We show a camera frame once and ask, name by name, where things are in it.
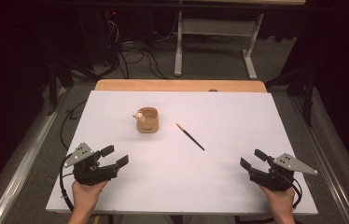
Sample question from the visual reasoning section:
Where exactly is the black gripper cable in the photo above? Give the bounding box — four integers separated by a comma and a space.
58, 153, 76, 213
289, 177, 303, 209

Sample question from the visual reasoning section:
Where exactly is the white desk frame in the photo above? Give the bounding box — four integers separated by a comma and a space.
174, 10, 265, 80

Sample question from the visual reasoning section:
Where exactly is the person's left hand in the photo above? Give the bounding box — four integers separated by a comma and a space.
71, 179, 109, 216

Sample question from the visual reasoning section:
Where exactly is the black metal stand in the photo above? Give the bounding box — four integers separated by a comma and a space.
265, 62, 316, 128
47, 57, 75, 117

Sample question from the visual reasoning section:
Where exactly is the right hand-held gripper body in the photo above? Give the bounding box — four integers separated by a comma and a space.
248, 152, 319, 192

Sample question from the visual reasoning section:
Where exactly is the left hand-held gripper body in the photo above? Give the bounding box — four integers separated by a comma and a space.
63, 142, 120, 187

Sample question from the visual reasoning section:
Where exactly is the bundle of black floor cables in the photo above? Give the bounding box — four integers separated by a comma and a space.
69, 18, 168, 80

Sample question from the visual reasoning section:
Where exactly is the wooden pen holder with figurine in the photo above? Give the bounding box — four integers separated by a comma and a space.
133, 106, 160, 134

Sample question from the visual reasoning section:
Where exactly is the metal floor rail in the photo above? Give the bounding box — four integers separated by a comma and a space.
0, 87, 68, 224
288, 95, 349, 224

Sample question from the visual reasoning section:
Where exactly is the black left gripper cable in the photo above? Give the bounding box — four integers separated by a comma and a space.
58, 153, 76, 213

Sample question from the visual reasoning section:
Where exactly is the person's right hand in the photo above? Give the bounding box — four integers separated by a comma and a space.
258, 185, 297, 218

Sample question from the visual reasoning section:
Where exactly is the wooden table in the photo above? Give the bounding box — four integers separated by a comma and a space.
94, 78, 268, 93

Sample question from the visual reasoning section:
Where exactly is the thin black floor cable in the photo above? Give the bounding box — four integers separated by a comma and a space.
59, 99, 89, 151

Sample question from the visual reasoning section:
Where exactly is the black brush with gold ferrule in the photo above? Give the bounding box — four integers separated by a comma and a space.
175, 122, 205, 152

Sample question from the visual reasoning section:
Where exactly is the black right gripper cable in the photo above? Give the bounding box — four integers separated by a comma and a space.
289, 177, 303, 209

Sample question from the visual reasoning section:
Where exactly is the black computer case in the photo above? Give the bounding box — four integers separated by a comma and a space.
78, 7, 124, 68

